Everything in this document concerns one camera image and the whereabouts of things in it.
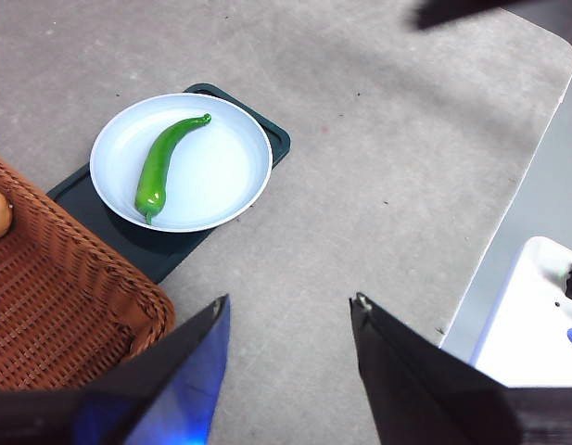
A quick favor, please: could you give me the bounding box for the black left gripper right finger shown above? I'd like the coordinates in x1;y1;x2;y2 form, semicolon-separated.
349;291;572;445

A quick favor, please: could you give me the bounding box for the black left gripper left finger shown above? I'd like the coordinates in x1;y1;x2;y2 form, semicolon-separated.
0;294;232;445

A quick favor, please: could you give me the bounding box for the green pepper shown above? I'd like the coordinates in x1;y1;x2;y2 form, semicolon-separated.
134;112;212;226

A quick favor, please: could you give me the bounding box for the blue round plate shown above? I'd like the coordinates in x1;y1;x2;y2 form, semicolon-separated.
89;92;273;234

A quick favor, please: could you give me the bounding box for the brown wicker basket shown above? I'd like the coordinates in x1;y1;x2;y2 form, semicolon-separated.
0;152;178;393

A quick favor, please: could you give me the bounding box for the black rectangular tray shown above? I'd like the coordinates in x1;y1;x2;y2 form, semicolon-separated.
46;82;292;285

